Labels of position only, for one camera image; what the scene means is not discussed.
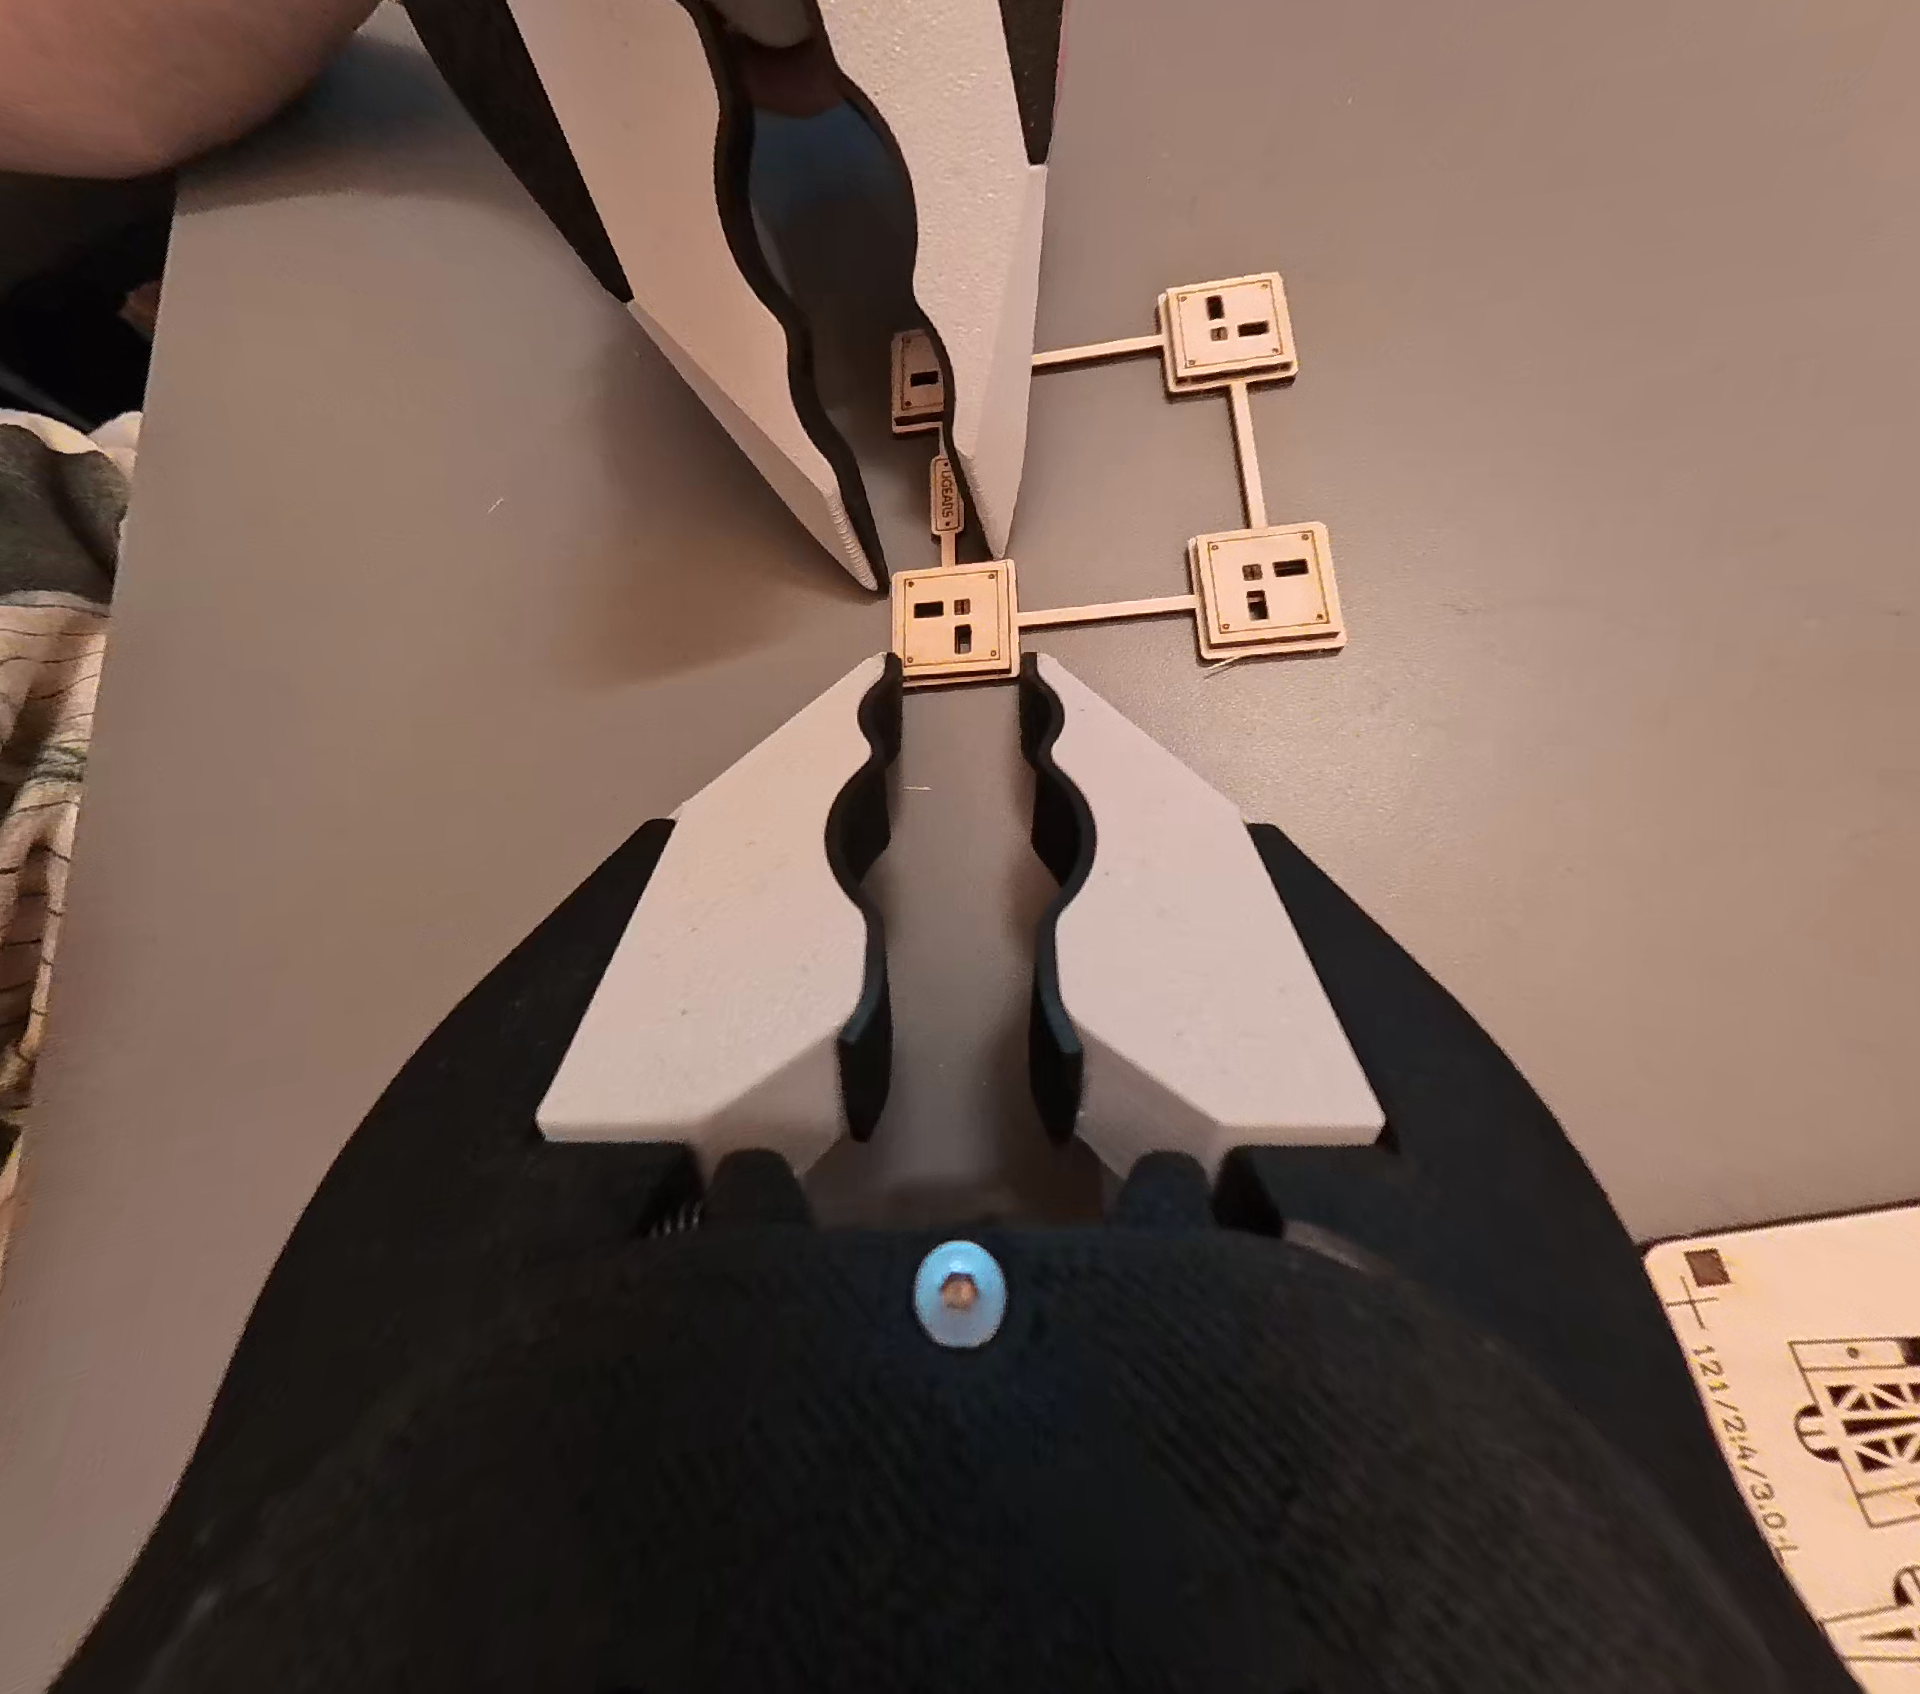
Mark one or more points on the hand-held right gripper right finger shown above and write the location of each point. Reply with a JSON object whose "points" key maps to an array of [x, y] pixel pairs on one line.
{"points": [[1202, 974]]}

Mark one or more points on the wooden four-pad base frame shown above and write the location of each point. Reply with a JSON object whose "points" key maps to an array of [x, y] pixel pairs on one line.
{"points": [[956, 624]]}

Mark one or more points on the dark cloth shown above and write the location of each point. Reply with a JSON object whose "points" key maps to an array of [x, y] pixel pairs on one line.
{"points": [[67, 268]]}

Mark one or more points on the grey desk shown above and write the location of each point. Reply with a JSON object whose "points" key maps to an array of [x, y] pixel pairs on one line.
{"points": [[1500, 825]]}

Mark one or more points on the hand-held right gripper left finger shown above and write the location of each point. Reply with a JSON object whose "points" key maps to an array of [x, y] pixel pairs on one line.
{"points": [[707, 974]]}

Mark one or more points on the laser-cut wooden parts sheet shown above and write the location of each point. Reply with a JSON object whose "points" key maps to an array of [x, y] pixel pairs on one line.
{"points": [[1772, 1424]]}

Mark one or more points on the patterned light cloth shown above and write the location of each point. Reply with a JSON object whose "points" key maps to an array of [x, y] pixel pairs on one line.
{"points": [[44, 704]]}

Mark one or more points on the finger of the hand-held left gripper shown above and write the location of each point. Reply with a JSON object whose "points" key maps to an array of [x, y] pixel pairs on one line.
{"points": [[631, 163], [947, 44]]}

